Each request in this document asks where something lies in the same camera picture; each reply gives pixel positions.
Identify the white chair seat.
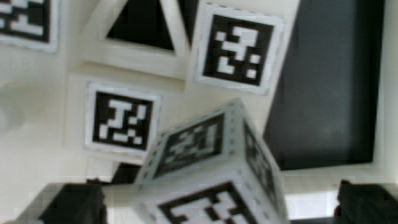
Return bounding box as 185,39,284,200
67,71,181,163

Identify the white front fence bar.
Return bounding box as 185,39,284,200
265,0,398,219

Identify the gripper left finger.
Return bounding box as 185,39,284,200
16,179,110,224

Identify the white tagged cube nut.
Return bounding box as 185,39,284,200
131,99,289,224

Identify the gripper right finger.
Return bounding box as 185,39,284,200
334,180,398,224

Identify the white chair back frame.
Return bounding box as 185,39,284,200
0,0,304,224

